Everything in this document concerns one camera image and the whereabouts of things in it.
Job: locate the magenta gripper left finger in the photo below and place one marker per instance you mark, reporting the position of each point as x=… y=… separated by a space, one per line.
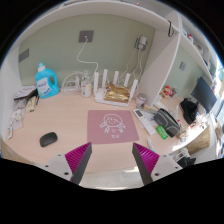
x=77 y=160

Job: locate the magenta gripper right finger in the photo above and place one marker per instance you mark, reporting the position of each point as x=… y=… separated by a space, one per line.
x=146 y=160

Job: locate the black computer mouse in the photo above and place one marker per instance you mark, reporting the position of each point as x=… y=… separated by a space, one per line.
x=48 y=139

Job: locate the pink mouse pad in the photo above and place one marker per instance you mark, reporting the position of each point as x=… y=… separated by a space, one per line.
x=111 y=126

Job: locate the white remote control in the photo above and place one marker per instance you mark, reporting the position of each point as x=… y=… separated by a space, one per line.
x=144 y=121

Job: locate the green small box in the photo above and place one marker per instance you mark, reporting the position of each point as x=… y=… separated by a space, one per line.
x=161 y=131

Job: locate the dark grey pouch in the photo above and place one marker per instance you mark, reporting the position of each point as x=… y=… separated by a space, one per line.
x=166 y=120

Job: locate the black bag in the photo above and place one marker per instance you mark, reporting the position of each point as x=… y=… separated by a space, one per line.
x=189 y=110

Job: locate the red toy figure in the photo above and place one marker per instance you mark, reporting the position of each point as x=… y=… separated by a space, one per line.
x=166 y=91

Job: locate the gold foil snack bag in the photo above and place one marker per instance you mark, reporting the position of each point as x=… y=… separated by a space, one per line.
x=116 y=94

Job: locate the white wifi router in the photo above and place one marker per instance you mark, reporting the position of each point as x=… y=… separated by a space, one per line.
x=99 y=92

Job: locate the white plastic jar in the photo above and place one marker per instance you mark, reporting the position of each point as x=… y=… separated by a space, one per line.
x=86 y=88

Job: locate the pile of packets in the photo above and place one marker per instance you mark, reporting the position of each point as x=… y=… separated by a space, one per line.
x=24 y=102

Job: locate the blue detergent bottle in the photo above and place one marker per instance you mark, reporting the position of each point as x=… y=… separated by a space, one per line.
x=46 y=82

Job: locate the black computer monitor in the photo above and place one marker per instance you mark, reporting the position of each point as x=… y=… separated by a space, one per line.
x=204 y=95

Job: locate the white shelf divider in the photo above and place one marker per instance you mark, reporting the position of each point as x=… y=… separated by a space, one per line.
x=164 y=50

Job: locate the white power adapter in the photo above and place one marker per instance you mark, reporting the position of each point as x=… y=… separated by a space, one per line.
x=142 y=42

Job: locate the grey wall socket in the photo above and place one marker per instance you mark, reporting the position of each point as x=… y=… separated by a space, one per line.
x=86 y=36

